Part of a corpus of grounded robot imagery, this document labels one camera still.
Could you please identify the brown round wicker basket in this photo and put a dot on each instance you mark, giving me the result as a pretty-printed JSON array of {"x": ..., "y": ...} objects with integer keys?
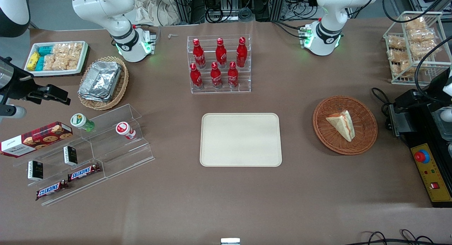
[{"x": 363, "y": 132}]

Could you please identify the red tartan cookie box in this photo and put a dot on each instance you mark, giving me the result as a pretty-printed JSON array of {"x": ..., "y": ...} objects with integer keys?
[{"x": 35, "y": 139}]

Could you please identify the clear acrylic stepped shelf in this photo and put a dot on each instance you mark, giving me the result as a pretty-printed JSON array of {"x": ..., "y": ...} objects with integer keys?
[{"x": 120, "y": 153}]

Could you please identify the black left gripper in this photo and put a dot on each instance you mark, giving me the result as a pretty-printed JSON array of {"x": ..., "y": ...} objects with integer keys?
[{"x": 435, "y": 87}]

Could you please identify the red cola bottle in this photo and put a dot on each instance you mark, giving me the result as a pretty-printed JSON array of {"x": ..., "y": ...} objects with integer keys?
[
  {"x": 241, "y": 53},
  {"x": 198, "y": 54},
  {"x": 196, "y": 77},
  {"x": 221, "y": 53},
  {"x": 232, "y": 75},
  {"x": 216, "y": 76}
]

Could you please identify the stacked aluminium foil trays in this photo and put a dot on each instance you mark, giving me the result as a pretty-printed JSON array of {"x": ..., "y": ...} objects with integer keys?
[{"x": 100, "y": 81}]

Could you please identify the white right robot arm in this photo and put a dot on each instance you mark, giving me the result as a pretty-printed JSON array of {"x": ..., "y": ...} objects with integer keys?
[{"x": 116, "y": 22}]

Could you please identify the clear rice cracker packet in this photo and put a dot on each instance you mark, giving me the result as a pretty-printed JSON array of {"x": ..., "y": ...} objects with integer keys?
[
  {"x": 49, "y": 62},
  {"x": 76, "y": 49},
  {"x": 60, "y": 49},
  {"x": 67, "y": 62}
]

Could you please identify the small black carton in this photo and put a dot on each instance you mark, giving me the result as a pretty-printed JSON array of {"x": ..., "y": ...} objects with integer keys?
[
  {"x": 35, "y": 170},
  {"x": 70, "y": 155}
]

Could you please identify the white rectangular snack tray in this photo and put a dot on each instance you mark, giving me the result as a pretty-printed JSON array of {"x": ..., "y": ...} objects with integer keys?
[{"x": 56, "y": 73}]

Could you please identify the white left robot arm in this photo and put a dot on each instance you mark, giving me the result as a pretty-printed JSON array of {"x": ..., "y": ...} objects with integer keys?
[{"x": 332, "y": 22}]

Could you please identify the beige rectangular serving tray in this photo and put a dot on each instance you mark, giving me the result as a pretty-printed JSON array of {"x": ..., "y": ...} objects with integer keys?
[{"x": 240, "y": 139}]

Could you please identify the light oval wicker basket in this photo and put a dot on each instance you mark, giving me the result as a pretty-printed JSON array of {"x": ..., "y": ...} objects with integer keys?
[{"x": 122, "y": 88}]

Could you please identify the small clear plastic clip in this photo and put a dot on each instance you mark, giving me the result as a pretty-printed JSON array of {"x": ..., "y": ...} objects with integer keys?
[{"x": 173, "y": 35}]

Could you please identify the teal snack packet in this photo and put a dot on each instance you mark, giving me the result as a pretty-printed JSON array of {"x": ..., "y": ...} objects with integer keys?
[
  {"x": 45, "y": 50},
  {"x": 40, "y": 63}
]

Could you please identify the red capped drink bottle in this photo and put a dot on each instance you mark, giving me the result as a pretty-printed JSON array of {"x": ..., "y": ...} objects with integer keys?
[{"x": 124, "y": 129}]

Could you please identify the black yellow control box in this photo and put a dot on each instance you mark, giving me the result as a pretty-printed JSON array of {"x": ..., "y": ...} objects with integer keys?
[{"x": 432, "y": 178}]

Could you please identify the yellow snack packet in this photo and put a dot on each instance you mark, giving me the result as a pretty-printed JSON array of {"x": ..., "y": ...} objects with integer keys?
[{"x": 33, "y": 60}]

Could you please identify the green capped drink bottle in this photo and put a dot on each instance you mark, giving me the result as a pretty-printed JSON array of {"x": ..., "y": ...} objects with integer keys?
[{"x": 80, "y": 121}]

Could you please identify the triangular sandwich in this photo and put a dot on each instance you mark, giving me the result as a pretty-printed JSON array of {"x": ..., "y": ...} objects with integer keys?
[{"x": 342, "y": 124}]

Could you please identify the snickers chocolate bar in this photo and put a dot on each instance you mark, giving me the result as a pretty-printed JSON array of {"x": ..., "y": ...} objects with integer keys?
[
  {"x": 51, "y": 190},
  {"x": 84, "y": 172}
]

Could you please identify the clear acrylic bottle rack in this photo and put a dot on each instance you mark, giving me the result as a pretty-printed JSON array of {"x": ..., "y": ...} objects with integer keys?
[{"x": 247, "y": 86}]

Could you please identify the black grey-faced adapter box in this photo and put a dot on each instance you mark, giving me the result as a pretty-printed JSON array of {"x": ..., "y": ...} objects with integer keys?
[{"x": 400, "y": 123}]

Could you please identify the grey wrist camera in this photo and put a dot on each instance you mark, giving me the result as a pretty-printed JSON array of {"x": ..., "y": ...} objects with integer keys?
[
  {"x": 12, "y": 112},
  {"x": 447, "y": 115}
]

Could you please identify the silver metal bracket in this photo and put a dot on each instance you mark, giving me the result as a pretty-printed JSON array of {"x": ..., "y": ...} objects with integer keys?
[{"x": 230, "y": 241}]

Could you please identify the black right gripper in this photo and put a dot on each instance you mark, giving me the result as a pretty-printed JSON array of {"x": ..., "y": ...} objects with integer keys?
[{"x": 18, "y": 87}]

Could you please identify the bagged fried snack pack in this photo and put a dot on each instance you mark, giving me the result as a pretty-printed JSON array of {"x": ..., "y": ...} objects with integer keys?
[
  {"x": 415, "y": 23},
  {"x": 398, "y": 55},
  {"x": 423, "y": 49},
  {"x": 396, "y": 42},
  {"x": 400, "y": 69},
  {"x": 422, "y": 35}
]

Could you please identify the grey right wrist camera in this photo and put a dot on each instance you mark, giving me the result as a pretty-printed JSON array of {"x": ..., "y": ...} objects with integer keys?
[{"x": 12, "y": 112}]

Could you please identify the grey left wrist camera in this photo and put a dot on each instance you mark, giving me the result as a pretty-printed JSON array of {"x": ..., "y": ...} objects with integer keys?
[{"x": 447, "y": 115}]

